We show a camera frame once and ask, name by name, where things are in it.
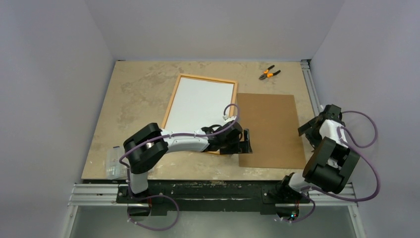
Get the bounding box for brown backing board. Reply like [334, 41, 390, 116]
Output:
[237, 93, 306, 169]

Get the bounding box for photo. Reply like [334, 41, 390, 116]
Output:
[161, 74, 238, 132]

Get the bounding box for orange wooden picture frame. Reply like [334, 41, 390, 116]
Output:
[161, 74, 238, 153]

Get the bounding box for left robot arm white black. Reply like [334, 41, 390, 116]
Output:
[119, 116, 253, 203]

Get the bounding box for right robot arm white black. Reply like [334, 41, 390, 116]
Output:
[275, 105, 360, 202]

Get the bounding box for orange black pliers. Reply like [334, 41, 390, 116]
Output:
[259, 65, 281, 80]

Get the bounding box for clear plastic screw box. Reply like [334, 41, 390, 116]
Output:
[105, 146, 128, 180]

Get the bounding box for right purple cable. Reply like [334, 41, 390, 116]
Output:
[275, 110, 382, 224]

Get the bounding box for purple cable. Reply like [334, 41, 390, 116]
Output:
[118, 104, 241, 232]
[275, 110, 382, 224]

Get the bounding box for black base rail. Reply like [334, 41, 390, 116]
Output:
[116, 180, 310, 216]

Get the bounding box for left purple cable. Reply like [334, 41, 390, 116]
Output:
[118, 104, 241, 232]

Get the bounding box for aluminium extrusion rail front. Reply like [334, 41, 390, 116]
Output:
[70, 184, 356, 206]

